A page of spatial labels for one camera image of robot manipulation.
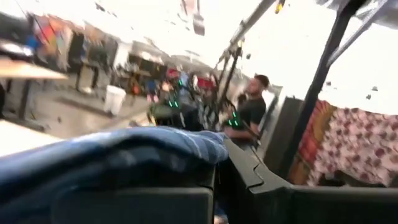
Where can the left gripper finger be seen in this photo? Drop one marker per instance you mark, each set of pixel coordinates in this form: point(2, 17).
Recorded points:
point(248, 193)

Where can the blue plaid shirt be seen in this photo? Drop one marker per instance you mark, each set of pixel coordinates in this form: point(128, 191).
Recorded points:
point(109, 155)

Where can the black panel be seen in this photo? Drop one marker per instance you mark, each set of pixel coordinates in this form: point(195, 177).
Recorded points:
point(281, 133)

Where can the person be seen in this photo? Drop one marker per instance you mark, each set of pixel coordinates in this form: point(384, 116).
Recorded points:
point(253, 110)

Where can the floral patterned cloth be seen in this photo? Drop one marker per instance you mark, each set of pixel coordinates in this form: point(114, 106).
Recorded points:
point(357, 143)

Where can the white bin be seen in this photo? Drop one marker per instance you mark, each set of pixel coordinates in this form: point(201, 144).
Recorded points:
point(114, 99)

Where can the light wooden table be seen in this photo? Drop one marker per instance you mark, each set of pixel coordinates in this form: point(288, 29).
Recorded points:
point(28, 70)

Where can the black frame post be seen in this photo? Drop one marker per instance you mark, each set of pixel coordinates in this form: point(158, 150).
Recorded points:
point(323, 68)

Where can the grey metal rail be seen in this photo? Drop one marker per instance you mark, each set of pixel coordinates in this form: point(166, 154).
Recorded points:
point(357, 34)
point(245, 28)

